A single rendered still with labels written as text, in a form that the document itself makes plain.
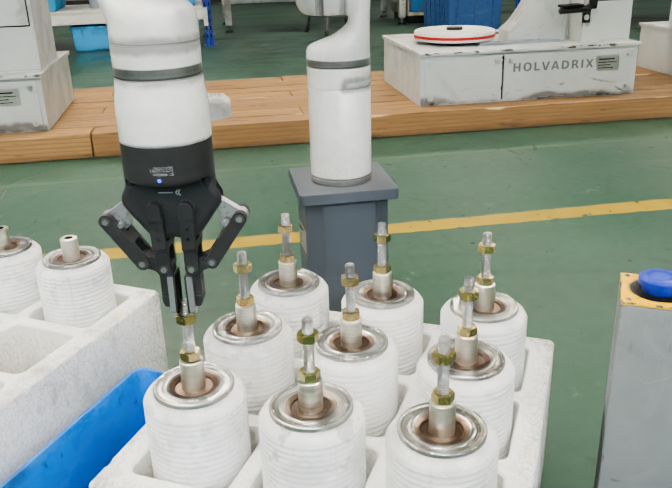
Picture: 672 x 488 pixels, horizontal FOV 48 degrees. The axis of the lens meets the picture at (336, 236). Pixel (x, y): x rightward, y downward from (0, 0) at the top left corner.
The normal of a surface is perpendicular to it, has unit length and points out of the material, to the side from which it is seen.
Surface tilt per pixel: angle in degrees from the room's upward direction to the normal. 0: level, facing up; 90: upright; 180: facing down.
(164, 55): 90
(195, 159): 90
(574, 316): 0
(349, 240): 90
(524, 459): 0
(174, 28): 89
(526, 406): 0
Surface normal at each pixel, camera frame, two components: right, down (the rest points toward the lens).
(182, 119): 0.57, 0.29
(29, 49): 0.17, 0.36
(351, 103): 0.37, 0.33
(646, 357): -0.33, 0.36
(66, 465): 0.93, 0.07
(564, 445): -0.03, -0.93
